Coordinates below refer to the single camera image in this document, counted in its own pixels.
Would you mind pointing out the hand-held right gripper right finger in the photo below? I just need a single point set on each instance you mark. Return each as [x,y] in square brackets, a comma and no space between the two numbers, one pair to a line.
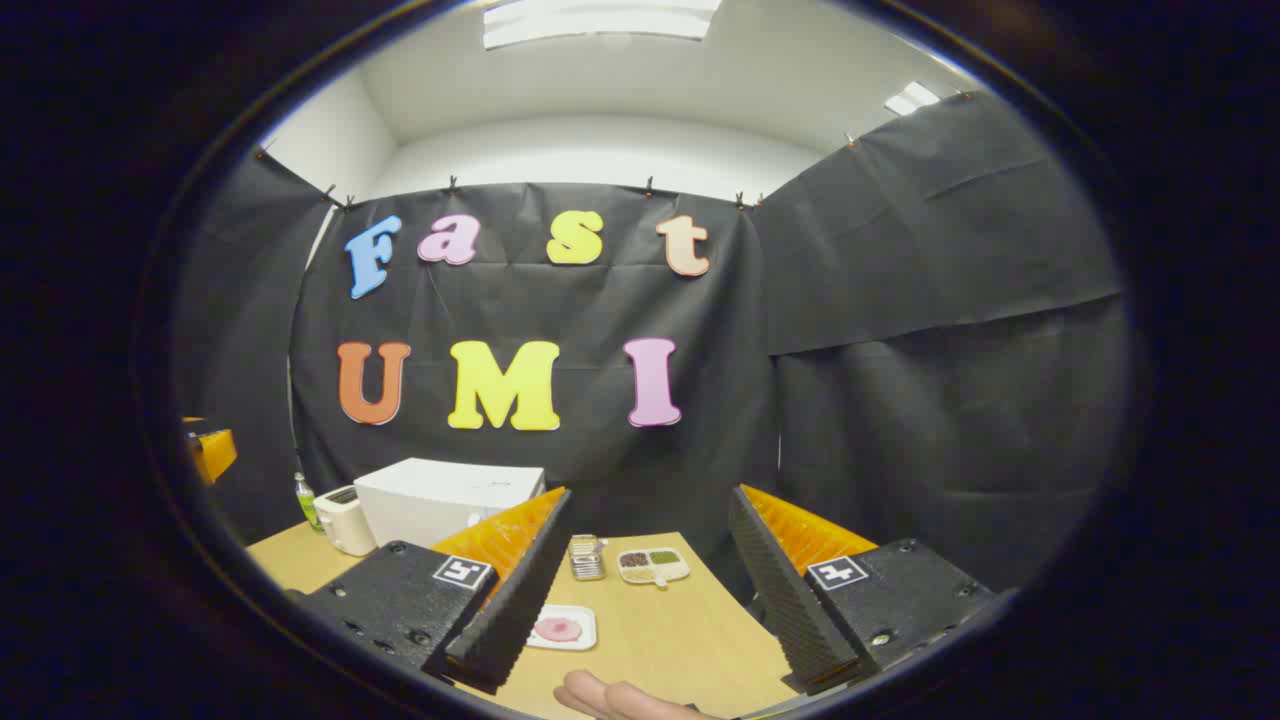
[780,600]

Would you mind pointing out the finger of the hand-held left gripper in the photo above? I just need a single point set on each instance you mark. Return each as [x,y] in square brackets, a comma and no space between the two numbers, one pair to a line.
[215,452]

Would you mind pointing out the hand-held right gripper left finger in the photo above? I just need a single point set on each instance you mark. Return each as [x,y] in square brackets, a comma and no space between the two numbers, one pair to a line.
[520,600]

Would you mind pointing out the pink donut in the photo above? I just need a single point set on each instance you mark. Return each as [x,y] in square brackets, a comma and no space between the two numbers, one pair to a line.
[558,629]

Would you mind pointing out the white square plate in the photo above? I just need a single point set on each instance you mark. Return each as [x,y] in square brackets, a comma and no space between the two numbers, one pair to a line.
[585,615]

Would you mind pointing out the white microwave oven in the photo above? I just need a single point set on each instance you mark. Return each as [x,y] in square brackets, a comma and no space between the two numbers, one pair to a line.
[440,500]

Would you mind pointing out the metal mesh utensil holder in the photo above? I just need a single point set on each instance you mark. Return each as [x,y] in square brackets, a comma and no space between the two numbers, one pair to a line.
[587,560]

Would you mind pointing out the green label plastic bottle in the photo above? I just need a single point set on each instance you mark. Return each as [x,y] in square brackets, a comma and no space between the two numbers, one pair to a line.
[306,505]

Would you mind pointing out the white divided dish with grains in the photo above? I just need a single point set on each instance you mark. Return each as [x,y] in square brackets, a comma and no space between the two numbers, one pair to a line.
[652,566]

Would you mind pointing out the white toaster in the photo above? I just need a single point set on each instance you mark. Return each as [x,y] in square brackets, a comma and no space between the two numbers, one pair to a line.
[345,520]

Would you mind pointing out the black backdrop cloth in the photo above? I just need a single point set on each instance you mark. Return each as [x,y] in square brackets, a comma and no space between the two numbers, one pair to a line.
[900,300]

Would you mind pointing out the small ceiling light panel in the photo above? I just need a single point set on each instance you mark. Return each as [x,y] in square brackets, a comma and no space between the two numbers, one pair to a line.
[912,98]

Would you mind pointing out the long ceiling light panel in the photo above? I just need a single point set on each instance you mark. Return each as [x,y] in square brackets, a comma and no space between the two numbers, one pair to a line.
[600,20]

